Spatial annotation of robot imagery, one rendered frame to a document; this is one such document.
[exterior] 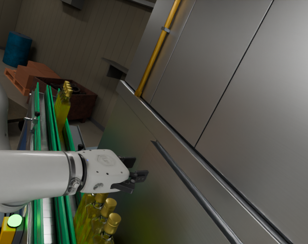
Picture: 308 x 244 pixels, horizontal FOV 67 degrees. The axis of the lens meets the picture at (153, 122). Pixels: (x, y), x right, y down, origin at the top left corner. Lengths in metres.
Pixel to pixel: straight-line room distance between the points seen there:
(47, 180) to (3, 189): 0.06
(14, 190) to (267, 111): 0.49
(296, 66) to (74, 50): 5.17
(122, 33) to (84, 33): 1.09
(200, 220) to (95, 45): 4.60
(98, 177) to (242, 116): 0.35
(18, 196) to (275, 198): 0.45
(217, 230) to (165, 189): 0.20
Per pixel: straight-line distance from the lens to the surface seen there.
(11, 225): 1.05
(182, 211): 0.64
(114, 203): 0.72
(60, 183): 0.44
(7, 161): 0.42
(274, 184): 0.52
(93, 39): 5.09
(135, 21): 4.39
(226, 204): 0.56
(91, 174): 0.46
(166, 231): 0.70
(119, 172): 0.50
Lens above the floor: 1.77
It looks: 16 degrees down
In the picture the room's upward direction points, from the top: 25 degrees clockwise
